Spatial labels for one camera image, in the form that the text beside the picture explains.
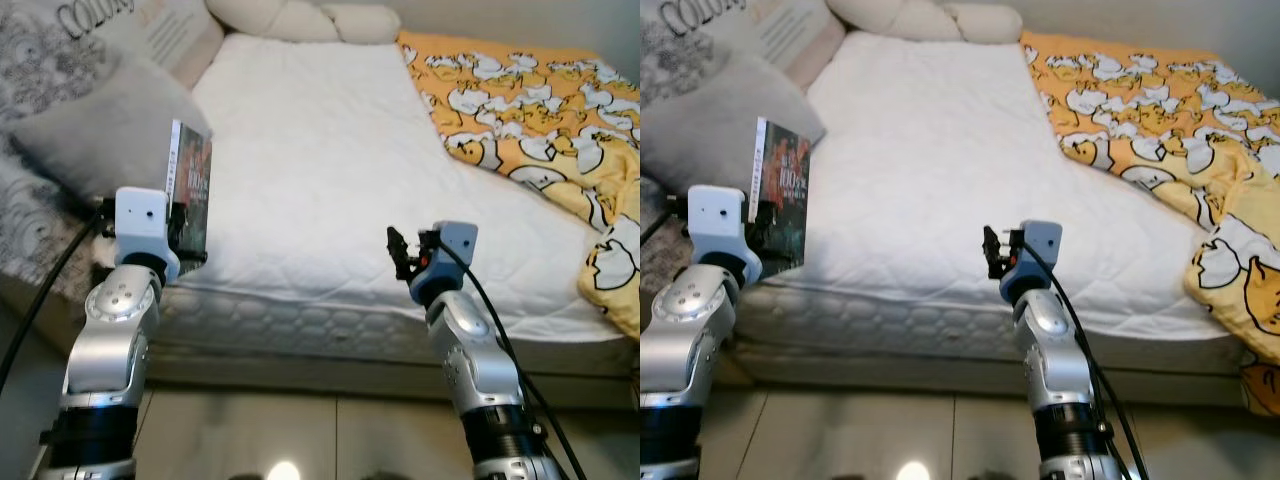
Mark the dark red cover book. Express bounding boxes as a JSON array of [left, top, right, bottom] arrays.
[[748, 116, 813, 281], [165, 118, 213, 276]]

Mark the yellow cartoon print blanket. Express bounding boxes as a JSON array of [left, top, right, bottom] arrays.
[[1020, 30, 1280, 416], [395, 30, 641, 341]]

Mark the white quilted mattress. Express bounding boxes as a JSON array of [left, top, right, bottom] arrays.
[[735, 30, 1246, 376], [95, 33, 641, 373]]

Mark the grey pillow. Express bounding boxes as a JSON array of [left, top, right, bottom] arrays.
[[10, 50, 212, 201], [640, 50, 827, 197]]

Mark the cream bolster pillow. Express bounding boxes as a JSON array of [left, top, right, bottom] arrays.
[[825, 0, 1023, 46], [205, 0, 403, 46]]

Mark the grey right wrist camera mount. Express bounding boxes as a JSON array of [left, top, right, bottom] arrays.
[[1020, 220, 1063, 287], [437, 221, 479, 288]]

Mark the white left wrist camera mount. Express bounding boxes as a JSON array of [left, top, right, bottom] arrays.
[[113, 187, 181, 278], [688, 185, 763, 284]]

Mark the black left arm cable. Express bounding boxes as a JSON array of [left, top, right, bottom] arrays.
[[640, 198, 693, 249], [0, 198, 119, 396]]

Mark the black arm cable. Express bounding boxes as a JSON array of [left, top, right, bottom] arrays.
[[1022, 240, 1153, 480], [438, 240, 591, 480], [640, 198, 693, 249], [0, 198, 119, 396]]

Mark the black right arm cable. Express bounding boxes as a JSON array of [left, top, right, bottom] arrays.
[[438, 240, 591, 480], [1022, 240, 1153, 480]]

